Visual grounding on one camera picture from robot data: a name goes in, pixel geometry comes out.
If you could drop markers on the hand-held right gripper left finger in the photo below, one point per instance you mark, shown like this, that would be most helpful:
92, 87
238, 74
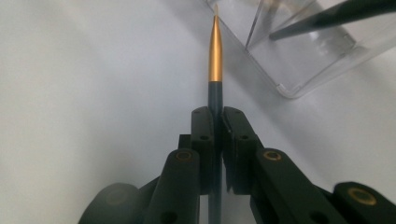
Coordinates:
202, 149

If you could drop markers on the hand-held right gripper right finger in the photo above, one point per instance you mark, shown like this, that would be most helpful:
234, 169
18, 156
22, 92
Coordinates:
239, 155

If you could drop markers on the clear acrylic holder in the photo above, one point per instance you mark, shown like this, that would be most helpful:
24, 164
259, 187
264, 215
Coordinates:
299, 68

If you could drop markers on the white table mat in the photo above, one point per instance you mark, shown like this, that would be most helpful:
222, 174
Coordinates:
77, 93

